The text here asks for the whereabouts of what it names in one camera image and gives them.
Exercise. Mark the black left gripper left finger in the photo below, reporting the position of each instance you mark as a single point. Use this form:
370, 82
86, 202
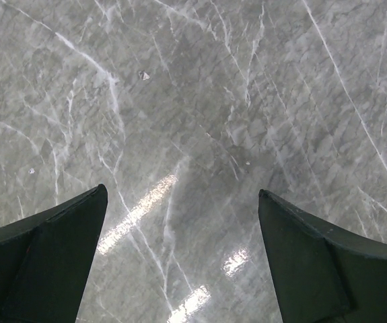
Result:
45, 259

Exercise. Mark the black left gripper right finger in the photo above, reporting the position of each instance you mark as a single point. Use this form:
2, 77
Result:
320, 271

